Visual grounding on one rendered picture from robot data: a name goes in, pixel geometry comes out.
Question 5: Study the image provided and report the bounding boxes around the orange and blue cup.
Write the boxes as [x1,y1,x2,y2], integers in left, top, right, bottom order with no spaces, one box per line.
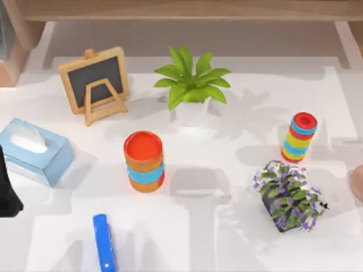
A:
[123,130,166,194]

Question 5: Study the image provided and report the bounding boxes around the green plant in white pot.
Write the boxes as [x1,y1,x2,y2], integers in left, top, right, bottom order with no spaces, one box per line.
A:
[153,45,232,127]

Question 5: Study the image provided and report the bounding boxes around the wooden framed blackboard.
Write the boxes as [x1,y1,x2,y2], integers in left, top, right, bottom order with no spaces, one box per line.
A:
[58,46,131,127]

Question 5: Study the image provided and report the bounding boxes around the stack of coloured rings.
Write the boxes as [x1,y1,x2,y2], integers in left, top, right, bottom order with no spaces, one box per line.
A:
[281,112,318,164]

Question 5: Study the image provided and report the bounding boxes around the purple flowers in dark pot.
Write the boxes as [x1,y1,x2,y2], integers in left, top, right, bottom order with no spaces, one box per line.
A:
[252,160,330,233]

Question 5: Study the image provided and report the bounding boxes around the wooden shelf unit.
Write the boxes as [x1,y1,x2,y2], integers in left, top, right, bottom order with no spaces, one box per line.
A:
[0,0,363,87]

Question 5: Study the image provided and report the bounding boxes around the light blue tissue box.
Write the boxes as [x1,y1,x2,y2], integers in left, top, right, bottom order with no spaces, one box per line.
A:
[0,117,75,188]

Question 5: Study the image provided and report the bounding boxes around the salmon-coloured object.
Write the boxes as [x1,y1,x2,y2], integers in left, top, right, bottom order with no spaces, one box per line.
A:
[349,163,363,203]

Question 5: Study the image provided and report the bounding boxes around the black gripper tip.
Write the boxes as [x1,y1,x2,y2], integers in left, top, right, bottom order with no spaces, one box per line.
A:
[0,144,24,219]

